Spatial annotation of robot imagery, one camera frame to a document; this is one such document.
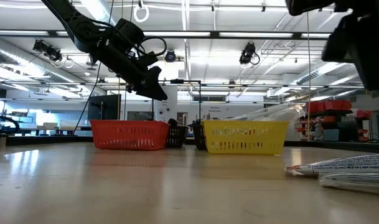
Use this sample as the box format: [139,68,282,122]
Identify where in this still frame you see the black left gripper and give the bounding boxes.
[91,34,168,101]

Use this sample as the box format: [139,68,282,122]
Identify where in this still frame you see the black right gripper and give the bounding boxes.
[285,0,379,91]

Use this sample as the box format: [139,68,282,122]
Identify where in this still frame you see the black monitor on stand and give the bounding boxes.
[88,94,122,121]

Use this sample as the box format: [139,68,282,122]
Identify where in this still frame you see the red plastic basket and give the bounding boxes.
[90,119,171,151]

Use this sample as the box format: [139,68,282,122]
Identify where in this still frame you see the black plastic basket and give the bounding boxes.
[166,118,189,149]
[189,123,207,151]

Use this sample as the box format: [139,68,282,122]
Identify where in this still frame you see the bin rack with red bins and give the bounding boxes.
[294,99,353,142]

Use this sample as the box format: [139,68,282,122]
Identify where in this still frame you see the yellow plastic basket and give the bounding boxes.
[202,119,289,156]

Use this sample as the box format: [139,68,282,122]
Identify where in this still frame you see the black tube stand frame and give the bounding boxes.
[151,79,202,125]

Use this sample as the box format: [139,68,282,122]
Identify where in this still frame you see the black ceiling camera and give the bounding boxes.
[33,39,64,62]
[238,42,261,65]
[164,49,177,63]

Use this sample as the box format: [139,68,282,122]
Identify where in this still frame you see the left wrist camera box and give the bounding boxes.
[114,17,146,47]

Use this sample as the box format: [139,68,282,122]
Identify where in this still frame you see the silver air duct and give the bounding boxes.
[296,62,342,86]
[0,37,81,85]

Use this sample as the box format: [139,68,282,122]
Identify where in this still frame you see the tan hanging rope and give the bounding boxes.
[306,12,312,141]

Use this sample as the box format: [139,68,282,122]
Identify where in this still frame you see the white cable ring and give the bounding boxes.
[133,0,150,23]

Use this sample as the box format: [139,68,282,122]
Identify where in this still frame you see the black hanging cable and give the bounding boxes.
[72,62,99,134]

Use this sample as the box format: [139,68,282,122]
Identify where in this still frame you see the black overhead frame bar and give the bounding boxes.
[0,30,333,40]

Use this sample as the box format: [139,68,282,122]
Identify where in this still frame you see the white wire shelf red bins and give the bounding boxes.
[355,109,373,142]

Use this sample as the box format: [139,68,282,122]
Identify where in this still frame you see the thick black cable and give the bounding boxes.
[0,113,21,134]

